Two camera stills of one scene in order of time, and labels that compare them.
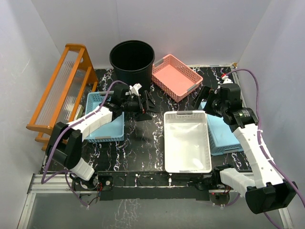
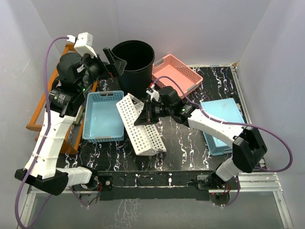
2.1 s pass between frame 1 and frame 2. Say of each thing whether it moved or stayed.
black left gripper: moved
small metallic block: stayed
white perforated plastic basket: moved
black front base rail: stayed
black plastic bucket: stayed
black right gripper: moved
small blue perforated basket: stayed
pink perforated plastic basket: stayed
